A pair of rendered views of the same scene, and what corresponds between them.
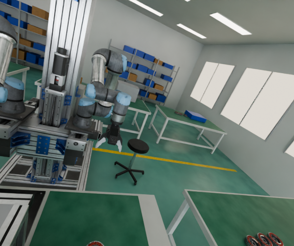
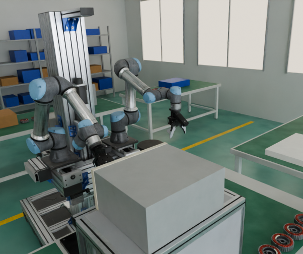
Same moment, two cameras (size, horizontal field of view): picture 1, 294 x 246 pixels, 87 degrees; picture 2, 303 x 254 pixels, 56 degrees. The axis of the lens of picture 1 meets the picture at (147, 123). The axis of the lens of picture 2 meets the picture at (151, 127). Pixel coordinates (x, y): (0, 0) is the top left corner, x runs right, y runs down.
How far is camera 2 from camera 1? 1.33 m
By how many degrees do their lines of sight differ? 15
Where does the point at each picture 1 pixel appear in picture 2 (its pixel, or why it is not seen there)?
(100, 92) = (157, 94)
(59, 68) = (84, 97)
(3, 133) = (78, 177)
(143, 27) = not seen: outside the picture
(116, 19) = not seen: outside the picture
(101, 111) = (133, 117)
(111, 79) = not seen: hidden behind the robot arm
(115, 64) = (134, 69)
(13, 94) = (64, 141)
